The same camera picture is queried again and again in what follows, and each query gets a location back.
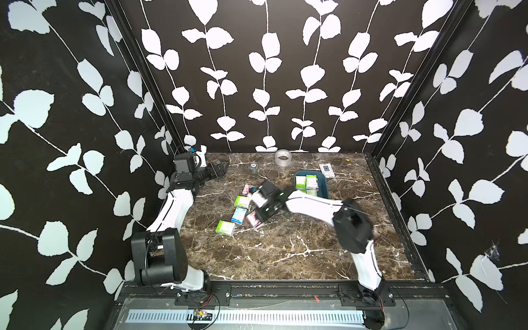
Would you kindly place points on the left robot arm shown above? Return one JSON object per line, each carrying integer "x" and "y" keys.
{"x": 159, "y": 256}

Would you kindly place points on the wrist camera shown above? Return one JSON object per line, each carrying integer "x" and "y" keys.
{"x": 262, "y": 194}
{"x": 192, "y": 160}

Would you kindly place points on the teal storage box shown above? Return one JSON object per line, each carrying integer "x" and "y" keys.
{"x": 322, "y": 182}

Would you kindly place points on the clear tape roll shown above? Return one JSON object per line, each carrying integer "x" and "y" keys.
{"x": 283, "y": 158}

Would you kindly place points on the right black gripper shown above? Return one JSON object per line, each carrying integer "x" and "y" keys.
{"x": 262, "y": 217}

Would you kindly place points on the pink kuromi tissue pack top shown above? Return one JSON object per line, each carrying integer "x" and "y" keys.
{"x": 246, "y": 189}

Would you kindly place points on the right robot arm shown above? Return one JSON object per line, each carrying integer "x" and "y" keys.
{"x": 353, "y": 228}

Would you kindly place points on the small circuit board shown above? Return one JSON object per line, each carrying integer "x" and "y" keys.
{"x": 201, "y": 316}

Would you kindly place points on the black front rail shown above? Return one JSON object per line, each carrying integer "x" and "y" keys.
{"x": 347, "y": 292}

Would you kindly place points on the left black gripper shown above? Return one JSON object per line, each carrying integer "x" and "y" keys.
{"x": 214, "y": 174}

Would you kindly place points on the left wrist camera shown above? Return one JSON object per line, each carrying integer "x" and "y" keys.
{"x": 192, "y": 160}

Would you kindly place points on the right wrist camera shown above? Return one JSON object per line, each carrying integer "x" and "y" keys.
{"x": 262, "y": 194}

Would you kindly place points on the white perforated strip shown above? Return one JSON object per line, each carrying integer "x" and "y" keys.
{"x": 257, "y": 317}

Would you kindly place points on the blue tissue pack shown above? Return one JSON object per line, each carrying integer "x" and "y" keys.
{"x": 239, "y": 215}

